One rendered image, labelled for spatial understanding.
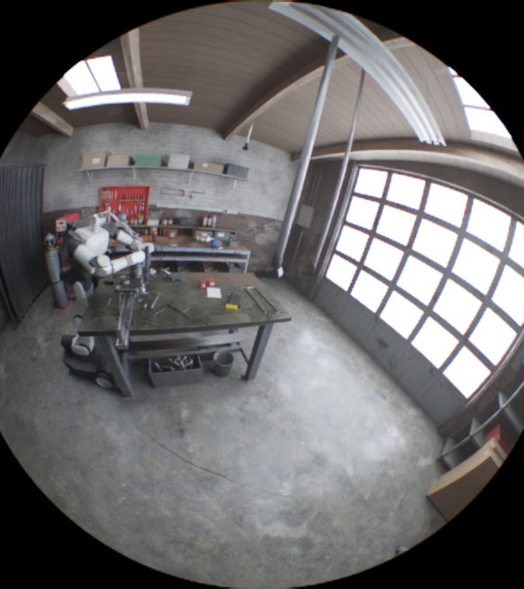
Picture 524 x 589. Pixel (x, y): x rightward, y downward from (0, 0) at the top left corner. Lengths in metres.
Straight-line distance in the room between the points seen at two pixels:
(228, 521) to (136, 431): 0.99
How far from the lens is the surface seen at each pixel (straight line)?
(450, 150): 2.51
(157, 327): 1.18
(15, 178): 3.54
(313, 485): 1.83
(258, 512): 1.69
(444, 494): 2.69
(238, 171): 3.29
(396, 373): 3.15
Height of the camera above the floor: 1.64
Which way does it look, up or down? 28 degrees down
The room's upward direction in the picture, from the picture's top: 15 degrees clockwise
